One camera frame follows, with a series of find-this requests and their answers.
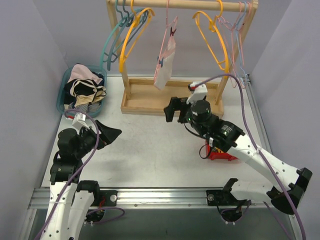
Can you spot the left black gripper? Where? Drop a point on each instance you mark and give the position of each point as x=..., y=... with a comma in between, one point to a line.
x=97, y=136

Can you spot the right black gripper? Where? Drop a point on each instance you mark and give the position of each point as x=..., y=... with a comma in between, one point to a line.
x=181, y=111

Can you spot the white pink underwear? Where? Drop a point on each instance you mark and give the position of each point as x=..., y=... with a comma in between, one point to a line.
x=163, y=74

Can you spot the pink wire hanger with garment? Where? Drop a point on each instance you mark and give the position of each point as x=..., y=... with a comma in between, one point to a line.
x=168, y=26

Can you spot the dark red clothes peg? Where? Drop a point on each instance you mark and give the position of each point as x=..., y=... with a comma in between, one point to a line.
x=172, y=31

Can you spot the black underwear with beige band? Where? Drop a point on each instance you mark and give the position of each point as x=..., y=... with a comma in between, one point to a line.
x=85, y=91

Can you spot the blue clothes peg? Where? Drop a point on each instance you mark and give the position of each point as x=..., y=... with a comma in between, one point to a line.
x=160, y=61

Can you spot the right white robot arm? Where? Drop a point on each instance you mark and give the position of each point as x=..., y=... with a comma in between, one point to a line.
x=286, y=184

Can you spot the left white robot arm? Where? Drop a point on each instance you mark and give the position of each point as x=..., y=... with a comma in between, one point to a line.
x=70, y=198

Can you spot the blue grey plastic hanger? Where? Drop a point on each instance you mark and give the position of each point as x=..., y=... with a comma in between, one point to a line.
x=125, y=33

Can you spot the teal plastic hanger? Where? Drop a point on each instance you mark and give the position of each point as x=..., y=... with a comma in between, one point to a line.
x=110, y=40

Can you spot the wooden clothes rack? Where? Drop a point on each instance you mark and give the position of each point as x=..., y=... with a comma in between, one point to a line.
x=160, y=94

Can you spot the pile of clothes in basket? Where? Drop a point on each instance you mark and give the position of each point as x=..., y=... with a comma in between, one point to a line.
x=82, y=71

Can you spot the red plastic clip bin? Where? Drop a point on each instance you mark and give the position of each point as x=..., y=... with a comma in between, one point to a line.
x=217, y=154

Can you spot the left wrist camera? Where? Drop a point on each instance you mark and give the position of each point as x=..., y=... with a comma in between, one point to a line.
x=79, y=121

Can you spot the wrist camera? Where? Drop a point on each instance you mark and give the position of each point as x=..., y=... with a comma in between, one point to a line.
x=79, y=121
x=198, y=92

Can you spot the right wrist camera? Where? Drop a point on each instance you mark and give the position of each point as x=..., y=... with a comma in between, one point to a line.
x=198, y=92

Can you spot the aluminium mounting rail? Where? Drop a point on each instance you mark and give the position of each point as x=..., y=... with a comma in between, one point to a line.
x=162, y=197

